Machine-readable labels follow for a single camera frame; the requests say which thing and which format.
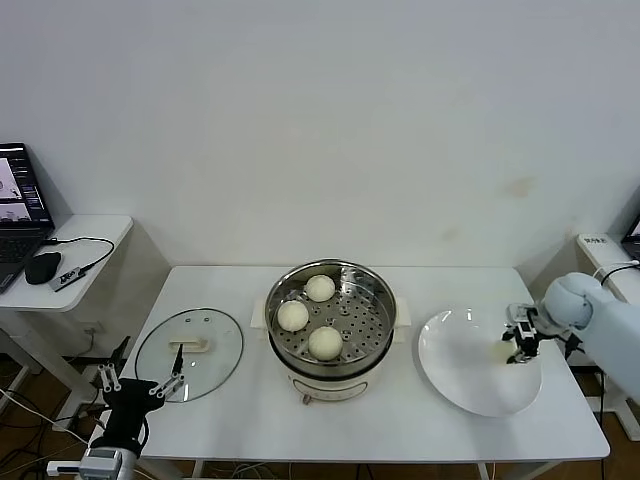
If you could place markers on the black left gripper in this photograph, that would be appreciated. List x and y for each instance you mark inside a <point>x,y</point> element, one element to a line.
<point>130,400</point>

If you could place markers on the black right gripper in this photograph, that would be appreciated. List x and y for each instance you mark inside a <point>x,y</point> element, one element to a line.
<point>530,347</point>

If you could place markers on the white steamed baozi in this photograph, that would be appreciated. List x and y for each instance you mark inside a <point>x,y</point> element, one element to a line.
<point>319,288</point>
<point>500,352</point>
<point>292,316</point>
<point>325,343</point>

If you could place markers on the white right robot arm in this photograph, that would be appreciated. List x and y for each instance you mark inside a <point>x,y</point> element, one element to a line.
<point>610,325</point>

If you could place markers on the perforated steel steamer basket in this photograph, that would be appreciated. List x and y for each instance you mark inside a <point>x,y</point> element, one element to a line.
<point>365,340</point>

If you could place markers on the white round plate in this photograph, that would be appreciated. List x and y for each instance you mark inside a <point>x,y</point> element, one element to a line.
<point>460,360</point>

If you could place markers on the white table leg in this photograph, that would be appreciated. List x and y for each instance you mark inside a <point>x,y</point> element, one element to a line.
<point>198,471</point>
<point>485,471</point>

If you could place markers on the small black stickered device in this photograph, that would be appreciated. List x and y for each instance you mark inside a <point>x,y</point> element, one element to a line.
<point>67,280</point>

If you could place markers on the white rounded side table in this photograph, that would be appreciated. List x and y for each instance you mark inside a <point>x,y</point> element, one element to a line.
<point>90,250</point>

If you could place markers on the printed table label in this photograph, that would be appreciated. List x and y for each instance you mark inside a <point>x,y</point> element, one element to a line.
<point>594,241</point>

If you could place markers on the white labelled side table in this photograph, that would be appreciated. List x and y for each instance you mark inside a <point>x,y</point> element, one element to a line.
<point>610,252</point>

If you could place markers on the black computer mouse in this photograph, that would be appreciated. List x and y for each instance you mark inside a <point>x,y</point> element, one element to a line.
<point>42,268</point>

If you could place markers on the cream electric cooker pot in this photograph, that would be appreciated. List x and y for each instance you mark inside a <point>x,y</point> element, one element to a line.
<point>325,390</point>

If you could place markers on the open black laptop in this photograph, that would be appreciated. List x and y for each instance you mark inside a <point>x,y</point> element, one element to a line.
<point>15,235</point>

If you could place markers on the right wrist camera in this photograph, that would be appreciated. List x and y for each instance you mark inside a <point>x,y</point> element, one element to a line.
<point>522,315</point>

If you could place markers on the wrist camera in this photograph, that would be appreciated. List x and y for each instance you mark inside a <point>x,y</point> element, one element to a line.
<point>65,469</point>
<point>522,315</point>

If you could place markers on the white wall socket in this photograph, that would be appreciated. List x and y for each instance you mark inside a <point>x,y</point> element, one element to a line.
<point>92,330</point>

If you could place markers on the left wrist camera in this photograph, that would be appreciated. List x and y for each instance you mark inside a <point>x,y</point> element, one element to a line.
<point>65,469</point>

